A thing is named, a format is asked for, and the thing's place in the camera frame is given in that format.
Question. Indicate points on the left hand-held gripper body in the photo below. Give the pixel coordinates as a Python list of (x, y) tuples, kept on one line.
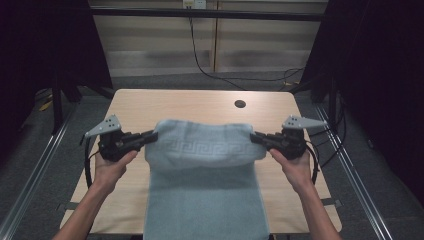
[(111, 143)]

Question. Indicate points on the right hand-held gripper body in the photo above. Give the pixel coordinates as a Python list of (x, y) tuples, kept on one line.
[(291, 143)]

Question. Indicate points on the light blue towel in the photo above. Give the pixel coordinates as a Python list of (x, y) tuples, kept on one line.
[(205, 173)]

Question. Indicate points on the person's left hand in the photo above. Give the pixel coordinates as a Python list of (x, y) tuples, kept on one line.
[(111, 170)]

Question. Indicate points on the person's right hand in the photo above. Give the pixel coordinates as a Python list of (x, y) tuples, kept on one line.
[(295, 170)]

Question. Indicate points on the round black table grommet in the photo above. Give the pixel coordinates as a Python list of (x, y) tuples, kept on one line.
[(240, 103)]

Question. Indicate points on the black metal stand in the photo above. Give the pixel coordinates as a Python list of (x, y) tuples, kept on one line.
[(57, 106)]

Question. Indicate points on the black curtain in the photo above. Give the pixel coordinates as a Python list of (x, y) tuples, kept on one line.
[(376, 66), (46, 43)]

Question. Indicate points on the black horizontal bar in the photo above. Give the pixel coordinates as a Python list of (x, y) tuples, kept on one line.
[(206, 14)]

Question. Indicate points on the metal floor rail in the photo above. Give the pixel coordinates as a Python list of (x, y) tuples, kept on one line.
[(30, 186), (356, 180)]

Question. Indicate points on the white wall socket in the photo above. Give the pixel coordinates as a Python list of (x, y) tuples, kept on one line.
[(195, 4)]

